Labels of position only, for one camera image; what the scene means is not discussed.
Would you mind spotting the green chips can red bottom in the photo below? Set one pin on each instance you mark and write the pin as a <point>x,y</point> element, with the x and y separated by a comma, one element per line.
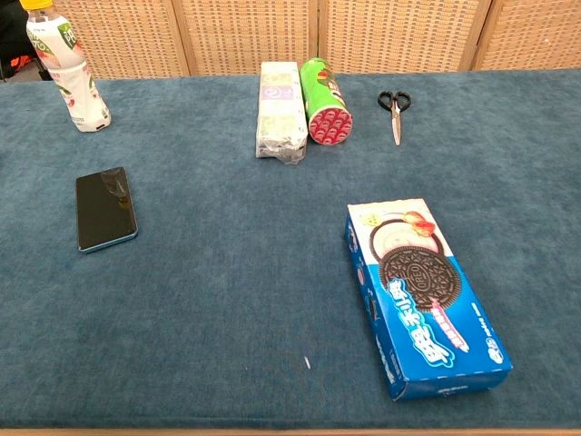
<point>325,109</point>

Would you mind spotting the woven rattan folding screen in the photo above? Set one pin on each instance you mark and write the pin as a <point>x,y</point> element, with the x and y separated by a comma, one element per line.
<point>318,32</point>

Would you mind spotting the blue Oreo cookie box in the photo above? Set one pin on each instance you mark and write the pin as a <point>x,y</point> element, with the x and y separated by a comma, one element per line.
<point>422,295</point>

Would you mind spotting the white drink bottle yellow cap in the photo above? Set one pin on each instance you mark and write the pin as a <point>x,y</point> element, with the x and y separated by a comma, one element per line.
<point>75,77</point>

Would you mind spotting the blue velvet tablecloth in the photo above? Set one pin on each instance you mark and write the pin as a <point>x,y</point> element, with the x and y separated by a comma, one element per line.
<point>227,295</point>

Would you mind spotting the black smartphone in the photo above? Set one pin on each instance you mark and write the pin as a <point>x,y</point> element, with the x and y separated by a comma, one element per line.
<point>105,209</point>

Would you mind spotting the white plastic-wrapped tissue pack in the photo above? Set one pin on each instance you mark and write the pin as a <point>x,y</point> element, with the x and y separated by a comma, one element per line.
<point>280,113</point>

